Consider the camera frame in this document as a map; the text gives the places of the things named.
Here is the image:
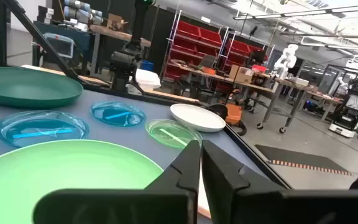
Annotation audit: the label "orange vacuum cleaner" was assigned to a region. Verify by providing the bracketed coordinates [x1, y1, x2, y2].
[224, 102, 244, 125]

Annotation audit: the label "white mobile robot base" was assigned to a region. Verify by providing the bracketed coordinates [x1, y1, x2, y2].
[328, 88, 358, 139]

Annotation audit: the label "small brown cardboard box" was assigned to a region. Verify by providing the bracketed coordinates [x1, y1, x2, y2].
[106, 12, 129, 32]

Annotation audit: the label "green transparent plastic plate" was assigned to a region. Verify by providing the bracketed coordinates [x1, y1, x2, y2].
[145, 118, 203, 149]

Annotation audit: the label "cluttered wooden workbench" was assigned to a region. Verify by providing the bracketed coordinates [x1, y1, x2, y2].
[88, 24, 152, 75]

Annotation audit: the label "white humanoid robot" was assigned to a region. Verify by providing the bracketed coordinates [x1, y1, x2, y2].
[273, 43, 300, 78]

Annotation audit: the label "red bin storage rack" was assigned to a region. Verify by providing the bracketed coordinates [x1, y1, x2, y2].
[163, 11, 226, 82]
[221, 29, 275, 71]

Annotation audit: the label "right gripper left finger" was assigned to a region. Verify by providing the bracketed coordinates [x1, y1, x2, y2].
[32, 139, 201, 224]

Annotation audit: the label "grey rolled sheets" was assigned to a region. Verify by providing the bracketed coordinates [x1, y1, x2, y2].
[63, 0, 104, 26]

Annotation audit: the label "blue transparent plastic plate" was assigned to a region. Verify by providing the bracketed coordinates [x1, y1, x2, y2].
[90, 101, 147, 128]
[0, 110, 90, 149]

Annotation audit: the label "blue storage bin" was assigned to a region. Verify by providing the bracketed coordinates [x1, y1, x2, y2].
[140, 59, 155, 72]

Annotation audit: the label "ceiling light strip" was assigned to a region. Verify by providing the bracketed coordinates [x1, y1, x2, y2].
[233, 2, 358, 21]

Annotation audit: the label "clear plastic storage bin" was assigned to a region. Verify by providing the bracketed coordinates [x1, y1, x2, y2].
[42, 32, 75, 60]

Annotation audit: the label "white plastic plate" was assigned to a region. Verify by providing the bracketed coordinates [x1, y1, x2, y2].
[170, 103, 227, 133]

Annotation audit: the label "black vacuum hose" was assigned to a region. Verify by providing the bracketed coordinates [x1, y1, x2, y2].
[228, 119, 248, 137]

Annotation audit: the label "black hazard-striped floor mat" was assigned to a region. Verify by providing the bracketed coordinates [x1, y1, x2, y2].
[254, 144, 353, 177]

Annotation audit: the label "large light green plate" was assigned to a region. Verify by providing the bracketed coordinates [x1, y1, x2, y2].
[0, 139, 165, 224]

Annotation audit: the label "wooden table side board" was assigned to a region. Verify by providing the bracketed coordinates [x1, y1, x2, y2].
[20, 64, 200, 104]

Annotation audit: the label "wooden workbench on casters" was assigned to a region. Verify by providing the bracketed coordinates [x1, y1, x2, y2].
[256, 74, 319, 134]

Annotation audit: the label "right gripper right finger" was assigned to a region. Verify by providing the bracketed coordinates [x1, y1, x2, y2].
[201, 139, 358, 224]

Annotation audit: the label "long wooden workbench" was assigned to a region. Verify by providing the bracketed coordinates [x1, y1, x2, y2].
[168, 60, 276, 106]

